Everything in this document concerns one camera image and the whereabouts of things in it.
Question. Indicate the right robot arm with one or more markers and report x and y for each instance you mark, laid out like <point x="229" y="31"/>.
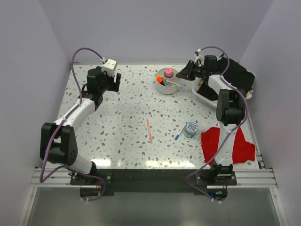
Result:
<point x="230" y="112"/>

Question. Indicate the blue pen right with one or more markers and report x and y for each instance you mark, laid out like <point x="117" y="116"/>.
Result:
<point x="180" y="131"/>

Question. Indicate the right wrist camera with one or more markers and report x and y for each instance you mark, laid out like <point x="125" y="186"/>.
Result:
<point x="199" y="59"/>

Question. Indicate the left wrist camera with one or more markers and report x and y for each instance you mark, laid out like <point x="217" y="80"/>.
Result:
<point x="109" y="66"/>

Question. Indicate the beige cloth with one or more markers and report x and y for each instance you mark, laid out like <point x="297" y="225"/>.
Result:
<point x="249" y="94"/>

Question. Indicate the red cloth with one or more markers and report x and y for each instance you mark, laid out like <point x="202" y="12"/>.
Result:
<point x="243" y="150"/>

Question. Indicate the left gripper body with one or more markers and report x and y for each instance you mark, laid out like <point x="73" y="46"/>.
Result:
<point x="106" y="79"/>

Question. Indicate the white plastic basket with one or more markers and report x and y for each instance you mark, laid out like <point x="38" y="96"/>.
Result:
<point x="203" y="100"/>

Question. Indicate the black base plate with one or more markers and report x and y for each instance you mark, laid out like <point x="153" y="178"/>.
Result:
<point x="108" y="182"/>

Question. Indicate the aluminium rail frame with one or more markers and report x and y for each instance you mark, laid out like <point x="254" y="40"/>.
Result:
<point x="116" y="137"/>

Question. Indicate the round beige divided organizer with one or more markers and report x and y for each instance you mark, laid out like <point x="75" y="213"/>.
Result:
<point x="167" y="90"/>

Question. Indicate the blue capped pen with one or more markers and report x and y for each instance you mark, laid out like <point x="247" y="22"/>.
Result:
<point x="176" y="84"/>

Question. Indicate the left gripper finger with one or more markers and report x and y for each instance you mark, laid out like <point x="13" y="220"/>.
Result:
<point x="111" y="87"/>
<point x="117" y="82"/>

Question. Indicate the blue washi tape roll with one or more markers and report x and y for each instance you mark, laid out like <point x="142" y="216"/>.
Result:
<point x="190" y="129"/>

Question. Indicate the orange pen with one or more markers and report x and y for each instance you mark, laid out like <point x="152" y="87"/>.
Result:
<point x="149" y="131"/>

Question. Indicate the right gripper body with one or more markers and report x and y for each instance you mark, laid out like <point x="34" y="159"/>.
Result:
<point x="197" y="71"/>

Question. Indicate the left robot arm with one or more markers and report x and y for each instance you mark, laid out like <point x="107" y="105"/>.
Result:
<point x="58" y="143"/>

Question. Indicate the pink glue stick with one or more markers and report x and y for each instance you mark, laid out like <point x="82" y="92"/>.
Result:
<point x="169" y="73"/>

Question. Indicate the orange black highlighter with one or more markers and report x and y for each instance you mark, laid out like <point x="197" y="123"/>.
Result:
<point x="160" y="80"/>

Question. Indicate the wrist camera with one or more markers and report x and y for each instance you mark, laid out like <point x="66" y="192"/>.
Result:
<point x="109" y="66"/>
<point x="199" y="59"/>

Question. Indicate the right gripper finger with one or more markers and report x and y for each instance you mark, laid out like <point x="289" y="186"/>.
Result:
<point x="188" y="68"/>
<point x="185" y="76"/>

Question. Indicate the black cloth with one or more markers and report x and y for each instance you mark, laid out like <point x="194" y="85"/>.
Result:
<point x="237" y="75"/>

